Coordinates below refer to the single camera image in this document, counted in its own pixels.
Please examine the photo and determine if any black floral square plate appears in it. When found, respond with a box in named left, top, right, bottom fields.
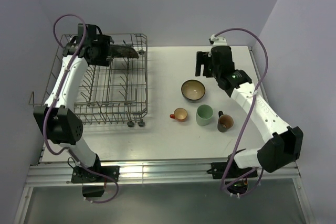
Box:
left=109, top=45, right=139, bottom=59

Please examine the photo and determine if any dark bowl tan inside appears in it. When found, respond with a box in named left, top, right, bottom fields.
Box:
left=181, top=79, right=206, bottom=102

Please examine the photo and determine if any small red orange cup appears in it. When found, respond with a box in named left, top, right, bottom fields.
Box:
left=170, top=108, right=188, bottom=122

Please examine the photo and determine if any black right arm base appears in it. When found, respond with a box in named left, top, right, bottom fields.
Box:
left=206, top=161, right=253, bottom=179

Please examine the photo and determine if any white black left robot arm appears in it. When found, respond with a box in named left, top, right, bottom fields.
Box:
left=33, top=24, right=111, bottom=182

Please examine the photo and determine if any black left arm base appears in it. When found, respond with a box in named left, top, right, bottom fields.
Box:
left=71, top=166, right=120, bottom=184

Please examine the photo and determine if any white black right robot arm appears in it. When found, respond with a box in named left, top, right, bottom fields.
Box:
left=195, top=46, right=303, bottom=177

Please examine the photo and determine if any pale green cup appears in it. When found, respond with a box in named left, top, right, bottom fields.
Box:
left=196, top=104, right=213, bottom=126

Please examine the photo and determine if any dark brown mug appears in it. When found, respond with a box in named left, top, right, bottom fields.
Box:
left=217, top=111, right=234, bottom=133

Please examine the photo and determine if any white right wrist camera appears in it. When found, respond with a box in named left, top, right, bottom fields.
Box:
left=209, top=34, right=227, bottom=47

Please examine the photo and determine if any grey wire dish rack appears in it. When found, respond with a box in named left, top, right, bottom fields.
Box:
left=29, top=33, right=148, bottom=127

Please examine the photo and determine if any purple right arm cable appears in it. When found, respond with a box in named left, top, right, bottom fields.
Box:
left=214, top=28, right=269, bottom=196

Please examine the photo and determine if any aluminium mounting rail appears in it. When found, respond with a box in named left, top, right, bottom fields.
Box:
left=25, top=157, right=301, bottom=188

